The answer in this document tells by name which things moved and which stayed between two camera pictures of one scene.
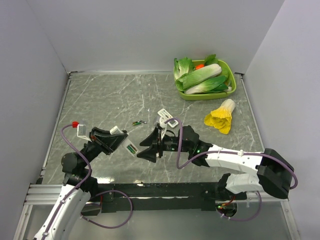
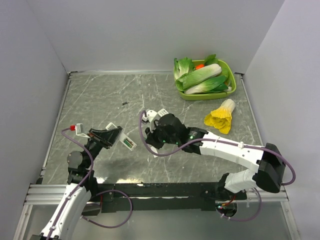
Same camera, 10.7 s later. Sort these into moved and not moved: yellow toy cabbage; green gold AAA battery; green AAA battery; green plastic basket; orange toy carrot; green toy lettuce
Moved: green gold AAA battery; green AAA battery
Not moved: yellow toy cabbage; green toy lettuce; orange toy carrot; green plastic basket
